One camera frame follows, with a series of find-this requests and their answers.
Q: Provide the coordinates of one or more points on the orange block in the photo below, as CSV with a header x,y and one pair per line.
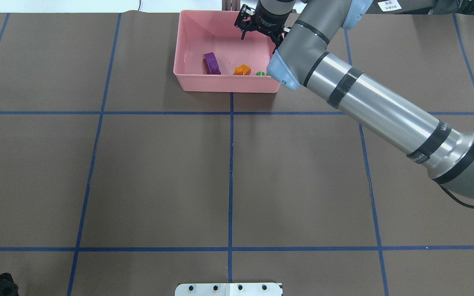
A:
x,y
242,70

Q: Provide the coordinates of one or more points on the white camera stand column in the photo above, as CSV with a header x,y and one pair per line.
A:
x,y
230,289

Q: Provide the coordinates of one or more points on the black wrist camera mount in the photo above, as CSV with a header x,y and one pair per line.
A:
x,y
261,20

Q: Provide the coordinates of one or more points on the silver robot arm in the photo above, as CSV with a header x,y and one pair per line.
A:
x,y
302,59

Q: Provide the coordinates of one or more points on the pink plastic box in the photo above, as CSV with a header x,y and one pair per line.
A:
x,y
201,32

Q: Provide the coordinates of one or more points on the purple block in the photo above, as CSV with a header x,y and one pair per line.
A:
x,y
211,65

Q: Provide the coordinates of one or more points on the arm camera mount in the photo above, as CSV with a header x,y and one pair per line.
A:
x,y
7,285

